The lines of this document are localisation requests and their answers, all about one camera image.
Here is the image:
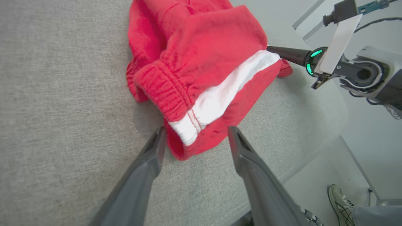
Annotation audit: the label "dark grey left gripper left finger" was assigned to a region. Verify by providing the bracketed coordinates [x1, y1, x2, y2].
[90, 126, 166, 226]

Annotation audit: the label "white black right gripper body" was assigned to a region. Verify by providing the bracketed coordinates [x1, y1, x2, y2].
[305, 14, 363, 90]

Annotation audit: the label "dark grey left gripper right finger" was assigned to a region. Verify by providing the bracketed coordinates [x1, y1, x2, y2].
[228, 126, 310, 226]

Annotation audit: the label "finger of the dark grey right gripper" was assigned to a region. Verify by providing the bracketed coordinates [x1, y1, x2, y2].
[266, 46, 312, 67]

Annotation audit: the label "red shorts with white stripe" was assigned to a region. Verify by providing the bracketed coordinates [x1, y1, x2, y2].
[126, 0, 293, 161]

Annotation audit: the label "white sneaker with dark lines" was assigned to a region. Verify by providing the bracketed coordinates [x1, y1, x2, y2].
[328, 184, 357, 226]

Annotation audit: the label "grey trouser leg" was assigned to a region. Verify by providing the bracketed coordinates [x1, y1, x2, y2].
[351, 205, 402, 226]

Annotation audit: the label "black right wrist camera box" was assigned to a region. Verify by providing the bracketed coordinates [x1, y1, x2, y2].
[323, 0, 358, 26]

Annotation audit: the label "grey metal partition frame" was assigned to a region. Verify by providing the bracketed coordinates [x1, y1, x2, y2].
[292, 0, 333, 41]

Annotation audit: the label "black right camera cable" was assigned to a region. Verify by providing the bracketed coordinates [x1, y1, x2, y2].
[353, 17, 402, 33]

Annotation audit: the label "black white braided cable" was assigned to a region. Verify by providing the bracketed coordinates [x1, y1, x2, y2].
[301, 209, 324, 226]

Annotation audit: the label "teal right camera connector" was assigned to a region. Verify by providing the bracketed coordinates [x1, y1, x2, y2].
[357, 0, 390, 14]

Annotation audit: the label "grey metal floor rail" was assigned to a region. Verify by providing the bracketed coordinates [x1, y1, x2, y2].
[340, 135, 402, 207]

